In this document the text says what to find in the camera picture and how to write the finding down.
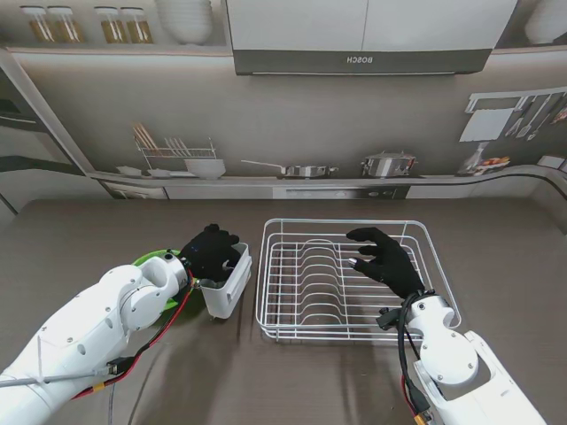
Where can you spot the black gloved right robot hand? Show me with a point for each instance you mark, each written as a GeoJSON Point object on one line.
{"type": "Point", "coordinates": [394, 265]}

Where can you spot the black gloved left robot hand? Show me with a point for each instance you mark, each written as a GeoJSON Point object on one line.
{"type": "Point", "coordinates": [212, 252]}

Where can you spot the white plastic utensil holder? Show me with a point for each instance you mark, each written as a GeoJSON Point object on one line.
{"type": "Point", "coordinates": [223, 301]}

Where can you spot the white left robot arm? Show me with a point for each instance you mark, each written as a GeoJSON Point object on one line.
{"type": "Point", "coordinates": [88, 319]}

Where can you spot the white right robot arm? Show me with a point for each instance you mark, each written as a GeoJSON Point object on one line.
{"type": "Point", "coordinates": [447, 350]}

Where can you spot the green plastic plate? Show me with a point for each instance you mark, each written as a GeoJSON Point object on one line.
{"type": "Point", "coordinates": [150, 256]}

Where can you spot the printed kitchen backdrop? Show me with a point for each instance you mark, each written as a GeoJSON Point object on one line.
{"type": "Point", "coordinates": [283, 124]}

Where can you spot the white zip tie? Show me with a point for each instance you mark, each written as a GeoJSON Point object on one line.
{"type": "Point", "coordinates": [41, 358]}

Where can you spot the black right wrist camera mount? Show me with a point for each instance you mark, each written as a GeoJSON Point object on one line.
{"type": "Point", "coordinates": [385, 319]}

